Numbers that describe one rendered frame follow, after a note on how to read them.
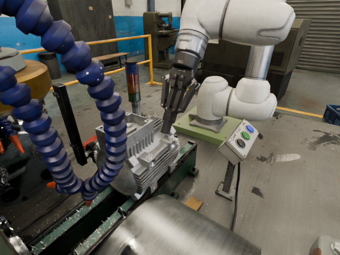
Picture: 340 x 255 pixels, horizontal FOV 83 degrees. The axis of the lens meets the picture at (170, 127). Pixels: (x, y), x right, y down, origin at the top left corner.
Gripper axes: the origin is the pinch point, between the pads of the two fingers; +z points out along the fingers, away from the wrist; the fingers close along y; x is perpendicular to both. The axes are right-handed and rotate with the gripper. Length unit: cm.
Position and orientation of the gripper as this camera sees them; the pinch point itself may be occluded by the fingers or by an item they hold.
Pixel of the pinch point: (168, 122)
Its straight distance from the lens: 58.1
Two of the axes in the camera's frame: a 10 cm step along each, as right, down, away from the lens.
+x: 4.9, 0.7, 8.7
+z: -2.9, 9.5, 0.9
